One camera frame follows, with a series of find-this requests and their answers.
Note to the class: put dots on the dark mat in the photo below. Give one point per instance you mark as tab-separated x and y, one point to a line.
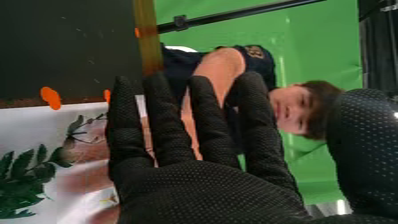
64	46

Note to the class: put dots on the white sheet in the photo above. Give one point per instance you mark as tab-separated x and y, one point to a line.
29	126

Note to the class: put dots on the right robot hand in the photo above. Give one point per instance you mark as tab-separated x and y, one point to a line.
201	193

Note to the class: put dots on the black stand pole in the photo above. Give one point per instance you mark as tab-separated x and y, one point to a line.
237	14

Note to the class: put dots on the person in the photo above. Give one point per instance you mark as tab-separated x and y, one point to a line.
295	106

